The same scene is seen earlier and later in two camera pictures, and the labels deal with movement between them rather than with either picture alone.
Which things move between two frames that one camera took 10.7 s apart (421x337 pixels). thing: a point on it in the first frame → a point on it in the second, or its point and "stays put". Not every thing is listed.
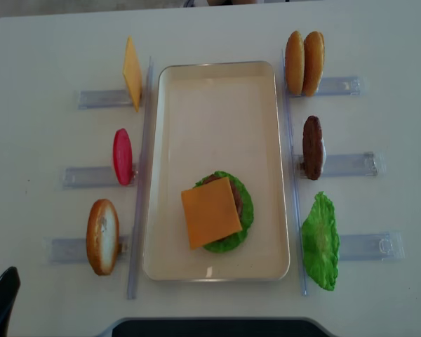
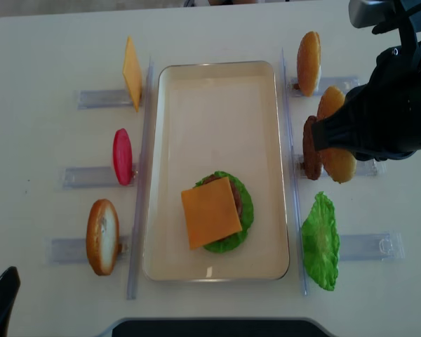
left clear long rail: (143, 185) stays put
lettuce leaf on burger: (234, 240) stays put
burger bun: (295, 64) → (340, 165)
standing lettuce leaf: (321, 241) stays put
